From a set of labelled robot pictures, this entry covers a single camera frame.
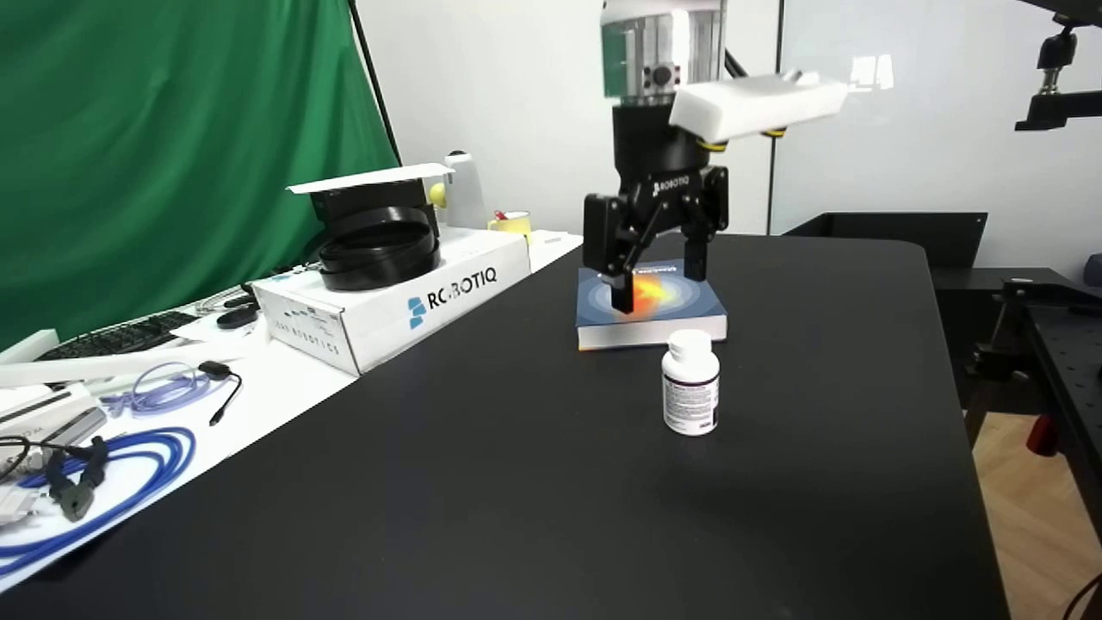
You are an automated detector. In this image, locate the black cable with plug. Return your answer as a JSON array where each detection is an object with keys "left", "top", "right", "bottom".
[{"left": 192, "top": 356, "right": 247, "bottom": 432}]

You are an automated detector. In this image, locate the black cabinet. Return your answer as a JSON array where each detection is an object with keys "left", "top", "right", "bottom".
[{"left": 783, "top": 209, "right": 992, "bottom": 276}]

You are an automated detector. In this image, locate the white flat panel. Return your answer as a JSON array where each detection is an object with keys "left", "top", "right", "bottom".
[{"left": 281, "top": 160, "right": 458, "bottom": 199}]

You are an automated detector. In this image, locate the white Robotiq cardboard box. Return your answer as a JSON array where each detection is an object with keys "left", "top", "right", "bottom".
[{"left": 247, "top": 223, "right": 539, "bottom": 379}]

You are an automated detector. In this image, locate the blue cable in clear bag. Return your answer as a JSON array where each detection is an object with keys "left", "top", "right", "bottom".
[{"left": 101, "top": 362, "right": 223, "bottom": 419}]

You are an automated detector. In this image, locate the red clamp handle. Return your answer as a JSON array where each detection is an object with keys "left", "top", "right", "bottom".
[{"left": 1024, "top": 410, "right": 1061, "bottom": 458}]

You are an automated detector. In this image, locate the white cylindrical container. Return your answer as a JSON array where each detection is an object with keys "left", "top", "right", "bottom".
[{"left": 441, "top": 145, "right": 490, "bottom": 228}]

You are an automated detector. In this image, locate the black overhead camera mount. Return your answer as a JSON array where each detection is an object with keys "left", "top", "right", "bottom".
[{"left": 1014, "top": 0, "right": 1102, "bottom": 133}]

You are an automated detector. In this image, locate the black backdrop stand pole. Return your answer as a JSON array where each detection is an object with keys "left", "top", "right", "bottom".
[{"left": 343, "top": 0, "right": 408, "bottom": 173}]

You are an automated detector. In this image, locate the white foam wrist camera cover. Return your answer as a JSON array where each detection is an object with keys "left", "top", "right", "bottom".
[{"left": 664, "top": 69, "right": 861, "bottom": 147}]

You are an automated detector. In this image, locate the blue book with orange cover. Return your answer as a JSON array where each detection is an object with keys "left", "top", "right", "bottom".
[{"left": 575, "top": 257, "right": 729, "bottom": 356}]

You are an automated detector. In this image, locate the black keyboard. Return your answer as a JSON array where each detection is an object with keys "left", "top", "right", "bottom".
[{"left": 39, "top": 306, "right": 200, "bottom": 362}]

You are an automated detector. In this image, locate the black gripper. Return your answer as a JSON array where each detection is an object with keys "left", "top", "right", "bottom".
[{"left": 579, "top": 99, "right": 733, "bottom": 316}]

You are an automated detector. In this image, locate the green screen backdrop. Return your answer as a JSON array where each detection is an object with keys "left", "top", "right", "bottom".
[{"left": 0, "top": 0, "right": 402, "bottom": 353}]

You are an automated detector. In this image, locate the large blue coiled cable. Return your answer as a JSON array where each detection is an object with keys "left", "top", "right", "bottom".
[{"left": 0, "top": 424, "right": 200, "bottom": 579}]

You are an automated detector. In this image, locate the white pill bottle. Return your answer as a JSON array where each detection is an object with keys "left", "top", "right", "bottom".
[{"left": 657, "top": 328, "right": 728, "bottom": 441}]

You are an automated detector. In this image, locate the small black mouse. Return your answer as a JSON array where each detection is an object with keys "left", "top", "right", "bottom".
[{"left": 214, "top": 292, "right": 265, "bottom": 336}]

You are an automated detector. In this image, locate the black round tub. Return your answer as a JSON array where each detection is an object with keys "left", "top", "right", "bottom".
[{"left": 315, "top": 178, "right": 444, "bottom": 292}]

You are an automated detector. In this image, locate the black cable connector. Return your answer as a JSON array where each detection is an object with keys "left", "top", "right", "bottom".
[{"left": 43, "top": 433, "right": 114, "bottom": 525}]

